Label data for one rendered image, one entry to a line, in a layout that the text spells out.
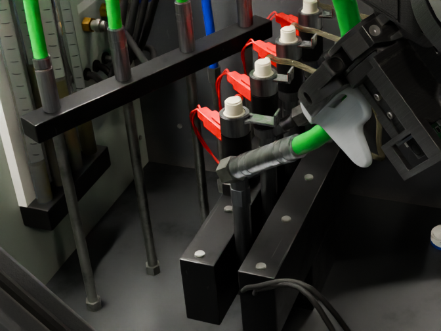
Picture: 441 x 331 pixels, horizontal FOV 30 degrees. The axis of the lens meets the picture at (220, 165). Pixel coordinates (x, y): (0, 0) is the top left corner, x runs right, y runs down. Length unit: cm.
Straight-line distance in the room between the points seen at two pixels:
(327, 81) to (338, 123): 6
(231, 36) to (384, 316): 36
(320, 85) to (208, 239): 41
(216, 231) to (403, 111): 45
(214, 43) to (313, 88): 50
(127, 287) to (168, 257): 7
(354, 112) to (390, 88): 7
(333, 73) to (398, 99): 4
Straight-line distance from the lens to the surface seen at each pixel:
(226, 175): 65
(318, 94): 46
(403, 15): 41
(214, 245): 83
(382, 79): 42
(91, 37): 106
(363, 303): 98
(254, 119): 75
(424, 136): 42
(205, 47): 94
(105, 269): 106
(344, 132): 51
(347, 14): 51
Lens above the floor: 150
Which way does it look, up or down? 33 degrees down
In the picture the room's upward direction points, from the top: 5 degrees counter-clockwise
